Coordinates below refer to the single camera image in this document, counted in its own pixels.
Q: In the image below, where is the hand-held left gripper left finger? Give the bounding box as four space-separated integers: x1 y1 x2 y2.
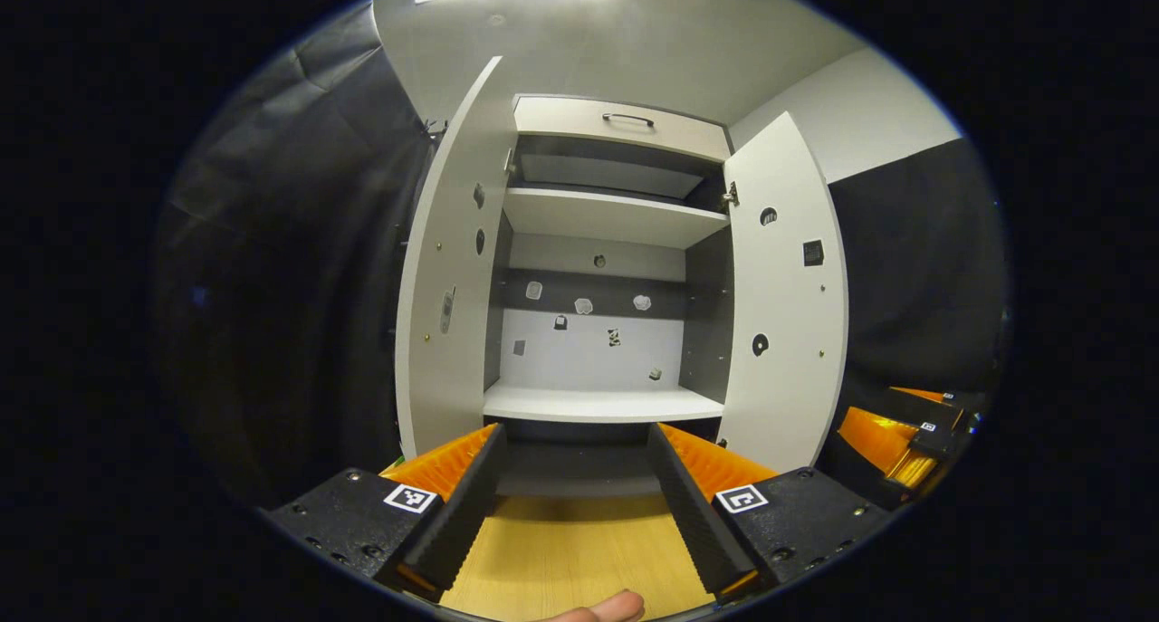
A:
263 423 508 603

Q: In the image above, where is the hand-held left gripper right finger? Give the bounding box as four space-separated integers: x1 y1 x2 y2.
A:
647 423 897 602

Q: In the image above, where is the grey cabinet door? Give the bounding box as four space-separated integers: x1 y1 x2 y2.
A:
395 56 519 460
715 112 849 475

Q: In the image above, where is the grey double-door shoe cabinet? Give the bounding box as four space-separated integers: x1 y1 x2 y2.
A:
480 94 736 496

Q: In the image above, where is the white cabinet shelf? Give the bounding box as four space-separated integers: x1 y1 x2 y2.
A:
503 187 731 250
483 379 725 424

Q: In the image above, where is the grey cabinet drawer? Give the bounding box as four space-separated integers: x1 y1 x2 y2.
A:
512 95 733 163

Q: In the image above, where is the black backdrop cloth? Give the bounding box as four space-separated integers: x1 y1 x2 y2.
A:
154 2 1011 514

